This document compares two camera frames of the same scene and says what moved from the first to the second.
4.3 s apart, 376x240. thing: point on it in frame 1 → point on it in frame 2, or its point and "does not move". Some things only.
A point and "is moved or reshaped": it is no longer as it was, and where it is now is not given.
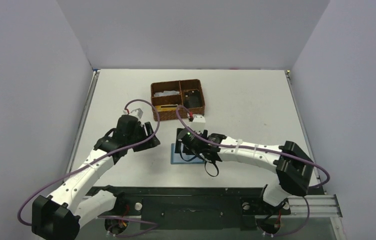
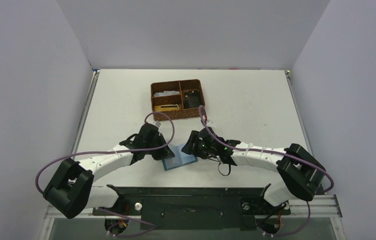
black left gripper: [148, 137] → [160, 149]
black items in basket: [192, 99] does not move
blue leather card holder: [176, 158] is moved or reshaped
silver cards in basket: [166, 93] does not move
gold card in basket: [165, 107] does not move
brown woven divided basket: [166, 96] does not move
